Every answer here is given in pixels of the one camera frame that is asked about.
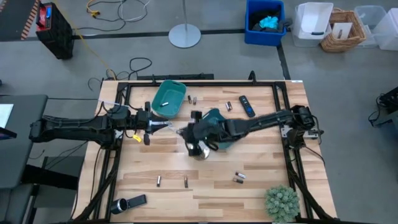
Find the black remote control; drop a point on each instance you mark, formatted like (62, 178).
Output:
(247, 106)

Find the small brown battery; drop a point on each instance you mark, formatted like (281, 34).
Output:
(227, 107)
(230, 105)

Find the black battery with gold end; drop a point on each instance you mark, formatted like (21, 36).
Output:
(186, 182)

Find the wicker basket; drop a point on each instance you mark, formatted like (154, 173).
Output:
(331, 43)

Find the white card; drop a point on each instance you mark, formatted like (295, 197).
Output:
(344, 28)

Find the copper black Duracell battery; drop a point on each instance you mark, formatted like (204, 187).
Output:
(189, 99)
(237, 180)

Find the translucent white plastic bin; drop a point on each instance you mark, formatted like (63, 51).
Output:
(388, 31)

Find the blue plastic bin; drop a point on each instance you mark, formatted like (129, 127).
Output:
(264, 39)

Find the dark teal plastic bin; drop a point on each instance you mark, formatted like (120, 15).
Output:
(214, 115)

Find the black red equipment case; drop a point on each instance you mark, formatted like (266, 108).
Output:
(57, 37)

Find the clear plastic bin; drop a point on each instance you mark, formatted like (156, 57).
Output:
(370, 15)

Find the black flat bar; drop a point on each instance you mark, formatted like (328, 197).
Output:
(186, 76)

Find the light teal plastic bin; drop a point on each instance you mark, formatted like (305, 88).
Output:
(172, 93)

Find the black silver flashlight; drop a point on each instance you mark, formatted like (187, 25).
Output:
(136, 200)

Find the black clothing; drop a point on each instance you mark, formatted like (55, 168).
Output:
(257, 27)

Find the turquoise cloth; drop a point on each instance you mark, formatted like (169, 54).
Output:
(269, 21)

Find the yellow tag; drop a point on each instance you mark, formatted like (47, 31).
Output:
(136, 138)

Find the dark platform with striped edge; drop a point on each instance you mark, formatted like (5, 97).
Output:
(15, 18)

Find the black metal table frame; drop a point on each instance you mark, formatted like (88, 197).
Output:
(202, 84)

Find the grey desk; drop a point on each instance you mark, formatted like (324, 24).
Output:
(21, 140)

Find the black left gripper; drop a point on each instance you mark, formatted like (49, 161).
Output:
(144, 121)

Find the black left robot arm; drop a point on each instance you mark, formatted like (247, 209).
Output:
(77, 126)

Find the small green artificial plant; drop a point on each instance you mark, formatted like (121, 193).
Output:
(282, 203)

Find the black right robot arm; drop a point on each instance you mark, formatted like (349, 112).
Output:
(267, 119)

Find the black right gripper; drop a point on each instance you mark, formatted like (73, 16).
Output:
(208, 132)

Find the white paper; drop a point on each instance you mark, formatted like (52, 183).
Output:
(4, 115)

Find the black silver Energizer battery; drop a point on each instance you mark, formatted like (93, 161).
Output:
(194, 100)
(240, 175)

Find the grey round-base stand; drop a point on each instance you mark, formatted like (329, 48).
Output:
(184, 35)

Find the white storage bin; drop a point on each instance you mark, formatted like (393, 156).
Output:
(314, 15)

